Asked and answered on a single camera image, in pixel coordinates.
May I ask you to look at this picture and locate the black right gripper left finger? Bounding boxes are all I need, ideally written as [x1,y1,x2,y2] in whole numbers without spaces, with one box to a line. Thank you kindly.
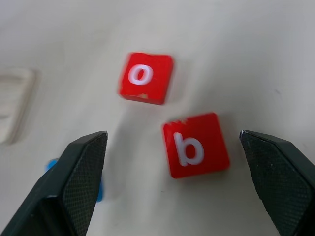
[0,131,109,236]

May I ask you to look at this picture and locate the red letter b block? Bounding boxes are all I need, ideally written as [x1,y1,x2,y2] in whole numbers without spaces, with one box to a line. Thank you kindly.
[162,112,231,179]

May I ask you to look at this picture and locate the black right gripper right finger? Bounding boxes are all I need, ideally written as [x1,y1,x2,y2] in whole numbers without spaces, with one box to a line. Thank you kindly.
[239,130,315,236]

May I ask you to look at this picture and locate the red letter o block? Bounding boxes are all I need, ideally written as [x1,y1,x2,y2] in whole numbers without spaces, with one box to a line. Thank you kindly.
[118,52,175,106]

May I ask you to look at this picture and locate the blue letter block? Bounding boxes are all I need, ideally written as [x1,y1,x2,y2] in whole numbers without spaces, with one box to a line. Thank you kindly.
[45,158,104,203]

